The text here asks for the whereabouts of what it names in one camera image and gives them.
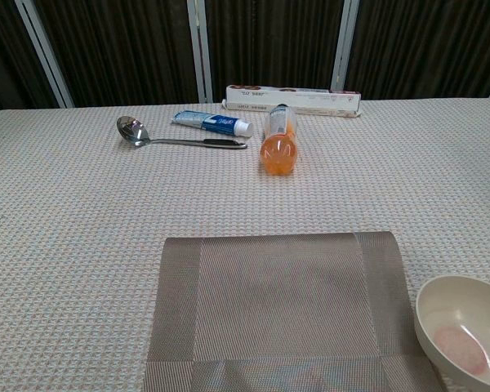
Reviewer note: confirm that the dark pleated screen panel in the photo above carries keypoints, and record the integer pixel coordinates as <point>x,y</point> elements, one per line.
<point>4,61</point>
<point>269,41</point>
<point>424,45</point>
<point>122,49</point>

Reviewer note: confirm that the orange drink bottle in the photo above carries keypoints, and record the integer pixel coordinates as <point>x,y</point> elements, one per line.
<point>278,153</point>

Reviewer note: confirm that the brown woven placemat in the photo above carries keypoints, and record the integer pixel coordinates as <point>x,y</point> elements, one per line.
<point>277,306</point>

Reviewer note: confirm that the light brown bowl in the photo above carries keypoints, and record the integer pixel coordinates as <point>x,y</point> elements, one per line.
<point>453,302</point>

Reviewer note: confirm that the beige woven tablecloth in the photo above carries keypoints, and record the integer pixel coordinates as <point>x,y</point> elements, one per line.
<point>65,204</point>

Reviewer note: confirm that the blue white toothpaste tube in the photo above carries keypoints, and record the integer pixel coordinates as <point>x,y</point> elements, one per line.
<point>216,123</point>

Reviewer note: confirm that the long white cardboard box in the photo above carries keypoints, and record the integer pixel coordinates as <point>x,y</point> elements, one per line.
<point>310,100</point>

